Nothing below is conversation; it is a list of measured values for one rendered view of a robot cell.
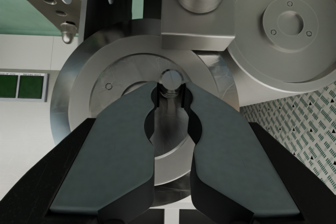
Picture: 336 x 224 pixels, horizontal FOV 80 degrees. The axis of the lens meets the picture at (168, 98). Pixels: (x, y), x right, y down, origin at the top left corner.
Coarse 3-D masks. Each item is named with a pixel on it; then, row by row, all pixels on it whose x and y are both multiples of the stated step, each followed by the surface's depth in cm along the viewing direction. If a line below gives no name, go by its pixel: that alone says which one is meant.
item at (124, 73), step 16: (112, 64) 14; (128, 64) 14; (144, 64) 14; (160, 64) 14; (176, 64) 14; (96, 80) 14; (112, 80) 14; (128, 80) 14; (144, 80) 14; (96, 96) 14; (112, 96) 14; (160, 96) 14; (176, 96) 14; (96, 112) 14; (160, 112) 14; (176, 112) 14; (160, 128) 14; (176, 128) 14; (160, 144) 13; (176, 144) 13
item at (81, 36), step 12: (84, 0) 19; (96, 0) 21; (120, 0) 32; (84, 12) 18; (96, 12) 21; (108, 12) 26; (120, 12) 32; (84, 24) 18; (96, 24) 21; (108, 24) 26; (84, 36) 18
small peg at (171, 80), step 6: (162, 72) 11; (168, 72) 11; (174, 72) 11; (180, 72) 11; (162, 78) 11; (168, 78) 11; (174, 78) 11; (180, 78) 11; (162, 84) 11; (168, 84) 11; (174, 84) 11; (180, 84) 11; (162, 90) 12; (168, 90) 11; (174, 90) 11; (168, 96) 13; (174, 96) 13
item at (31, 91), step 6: (24, 78) 48; (30, 78) 48; (36, 78) 48; (24, 84) 48; (30, 84) 48; (36, 84) 48; (24, 90) 48; (30, 90) 48; (36, 90) 48; (18, 96) 47; (24, 96) 47; (30, 96) 47; (36, 96) 48
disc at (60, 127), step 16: (96, 32) 16; (112, 32) 16; (128, 32) 16; (144, 32) 16; (80, 48) 16; (96, 48) 16; (64, 64) 16; (80, 64) 16; (208, 64) 16; (224, 64) 16; (64, 80) 16; (224, 80) 16; (64, 96) 16; (224, 96) 16; (64, 112) 15; (64, 128) 15; (160, 192) 15; (176, 192) 15
